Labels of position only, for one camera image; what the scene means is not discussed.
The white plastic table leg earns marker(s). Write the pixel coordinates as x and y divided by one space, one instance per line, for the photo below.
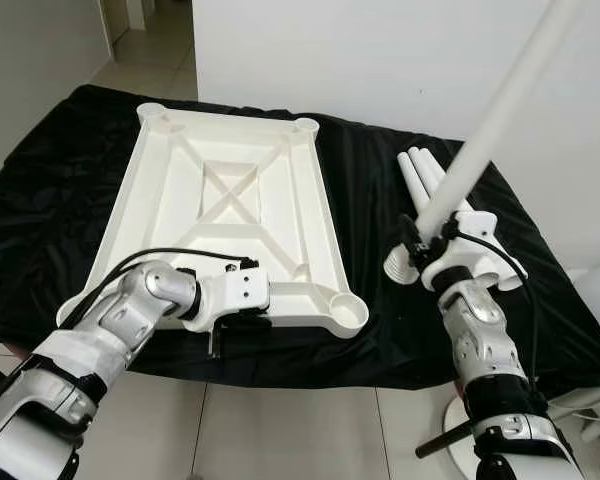
440 178
490 120
424 172
408 175

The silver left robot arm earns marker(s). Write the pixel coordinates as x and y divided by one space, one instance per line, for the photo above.
130 310

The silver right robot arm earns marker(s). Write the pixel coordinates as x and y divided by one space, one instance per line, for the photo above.
475 340

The black cloth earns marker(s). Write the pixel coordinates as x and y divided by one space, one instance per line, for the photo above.
380 340

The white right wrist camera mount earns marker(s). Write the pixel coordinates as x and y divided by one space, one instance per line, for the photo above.
450 270

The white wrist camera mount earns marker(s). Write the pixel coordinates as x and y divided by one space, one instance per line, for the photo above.
242 290
450 270

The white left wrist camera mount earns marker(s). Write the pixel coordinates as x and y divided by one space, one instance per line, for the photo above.
242 290

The white pedestal fan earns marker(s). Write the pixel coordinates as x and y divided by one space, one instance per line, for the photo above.
580 400

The white door frame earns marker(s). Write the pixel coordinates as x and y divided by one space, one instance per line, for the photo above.
110 20

